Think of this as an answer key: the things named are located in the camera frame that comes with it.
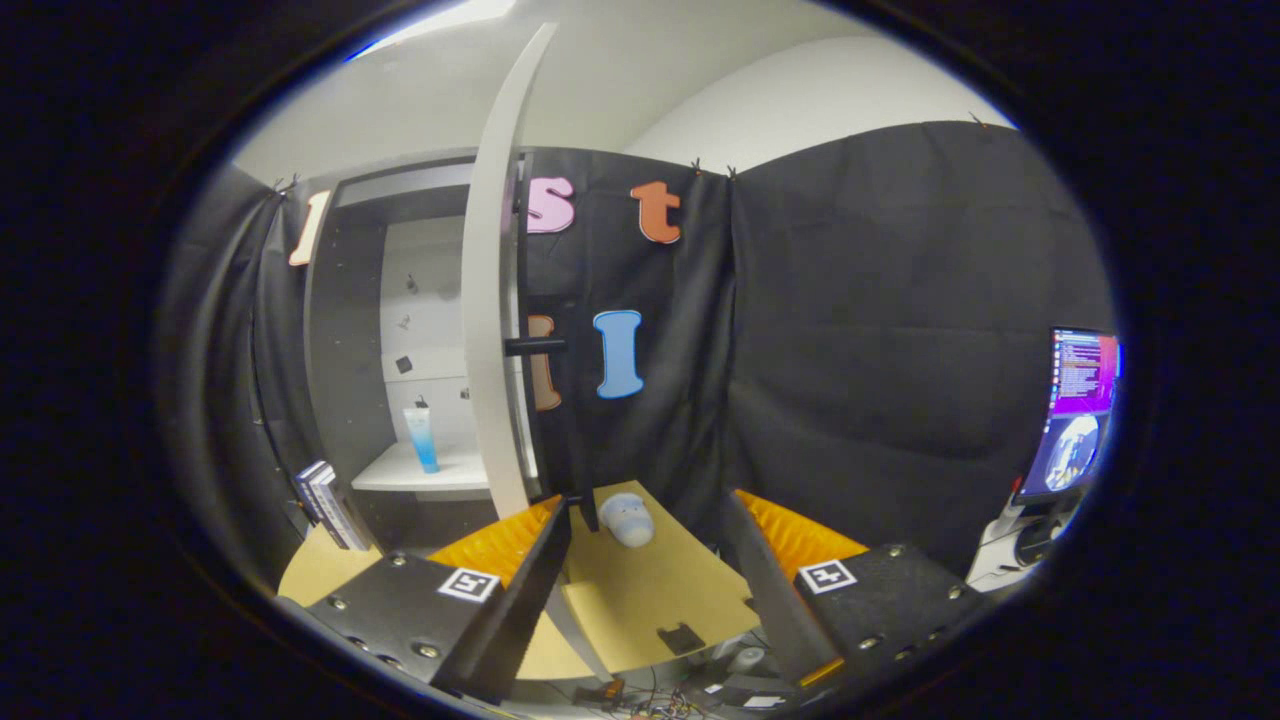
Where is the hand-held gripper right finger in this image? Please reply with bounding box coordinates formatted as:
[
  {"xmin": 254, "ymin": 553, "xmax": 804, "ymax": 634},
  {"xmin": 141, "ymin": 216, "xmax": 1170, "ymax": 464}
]
[{"xmin": 722, "ymin": 488, "xmax": 991, "ymax": 691}]

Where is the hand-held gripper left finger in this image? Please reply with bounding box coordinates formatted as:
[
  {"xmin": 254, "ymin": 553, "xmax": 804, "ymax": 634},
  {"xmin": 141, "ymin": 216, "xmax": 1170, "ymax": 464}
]
[{"xmin": 305, "ymin": 493, "xmax": 573, "ymax": 704}]

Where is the blue squeeze tube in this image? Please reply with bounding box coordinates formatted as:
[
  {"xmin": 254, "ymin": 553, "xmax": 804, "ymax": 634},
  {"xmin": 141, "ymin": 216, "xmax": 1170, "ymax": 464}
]
[{"xmin": 403, "ymin": 405, "xmax": 441, "ymax": 474}]

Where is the white cabinet door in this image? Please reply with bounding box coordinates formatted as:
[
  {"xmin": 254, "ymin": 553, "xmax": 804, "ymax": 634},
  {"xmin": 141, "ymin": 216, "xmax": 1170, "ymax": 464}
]
[{"xmin": 460, "ymin": 22, "xmax": 561, "ymax": 521}]

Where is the light blue plush toy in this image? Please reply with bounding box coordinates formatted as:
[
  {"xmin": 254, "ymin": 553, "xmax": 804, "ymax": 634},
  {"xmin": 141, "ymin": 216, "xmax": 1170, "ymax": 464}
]
[{"xmin": 598, "ymin": 492, "xmax": 656, "ymax": 549}]

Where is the grey cover book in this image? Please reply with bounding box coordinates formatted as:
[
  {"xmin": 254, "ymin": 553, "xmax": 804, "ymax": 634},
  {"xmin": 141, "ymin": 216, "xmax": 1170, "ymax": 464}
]
[{"xmin": 315, "ymin": 465, "xmax": 373, "ymax": 553}]

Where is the white spine book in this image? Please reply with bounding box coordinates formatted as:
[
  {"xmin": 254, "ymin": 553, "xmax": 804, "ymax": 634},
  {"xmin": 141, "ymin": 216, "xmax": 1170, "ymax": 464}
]
[{"xmin": 305, "ymin": 462, "xmax": 356, "ymax": 549}]

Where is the white desktop device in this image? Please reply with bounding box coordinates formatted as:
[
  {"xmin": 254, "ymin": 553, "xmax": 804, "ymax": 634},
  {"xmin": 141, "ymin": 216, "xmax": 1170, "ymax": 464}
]
[{"xmin": 965, "ymin": 495, "xmax": 1086, "ymax": 593}]

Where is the black backdrop cloth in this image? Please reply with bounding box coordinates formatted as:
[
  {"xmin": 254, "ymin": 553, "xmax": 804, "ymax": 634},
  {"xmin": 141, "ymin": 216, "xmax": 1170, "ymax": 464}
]
[{"xmin": 160, "ymin": 120, "xmax": 1116, "ymax": 591}]

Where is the grey cabinet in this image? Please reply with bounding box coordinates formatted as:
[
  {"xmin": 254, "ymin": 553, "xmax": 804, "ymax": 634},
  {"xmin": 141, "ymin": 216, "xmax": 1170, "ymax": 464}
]
[{"xmin": 300, "ymin": 150, "xmax": 541, "ymax": 551}]

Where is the computer monitor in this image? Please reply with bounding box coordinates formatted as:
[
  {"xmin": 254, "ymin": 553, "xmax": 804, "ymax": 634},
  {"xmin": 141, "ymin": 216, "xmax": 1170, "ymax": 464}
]
[{"xmin": 1015, "ymin": 327, "xmax": 1121, "ymax": 506}]

